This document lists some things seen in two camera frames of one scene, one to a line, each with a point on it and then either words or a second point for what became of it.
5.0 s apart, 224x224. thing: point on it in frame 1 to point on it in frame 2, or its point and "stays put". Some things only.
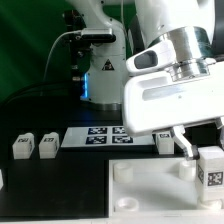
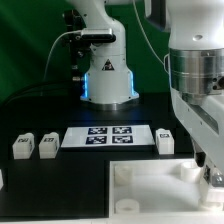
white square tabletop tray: x=165 y=188 stays put
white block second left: x=49 y=146 stays put
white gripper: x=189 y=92 to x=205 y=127
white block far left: x=23 y=146 stays put
